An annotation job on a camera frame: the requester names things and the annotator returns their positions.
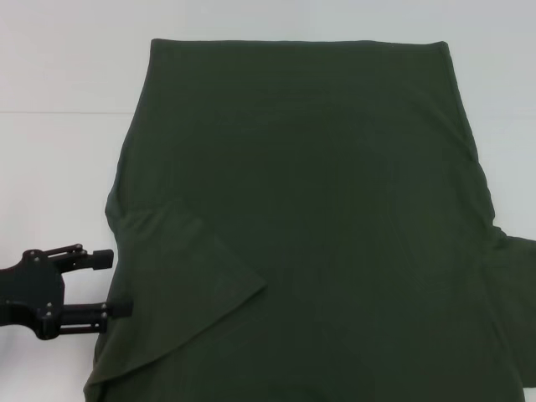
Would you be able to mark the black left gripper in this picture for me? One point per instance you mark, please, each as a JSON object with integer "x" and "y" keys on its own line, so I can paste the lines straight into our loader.
{"x": 33, "y": 289}

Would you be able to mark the dark green t-shirt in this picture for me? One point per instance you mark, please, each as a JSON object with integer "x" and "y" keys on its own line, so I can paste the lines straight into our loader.
{"x": 314, "y": 188}

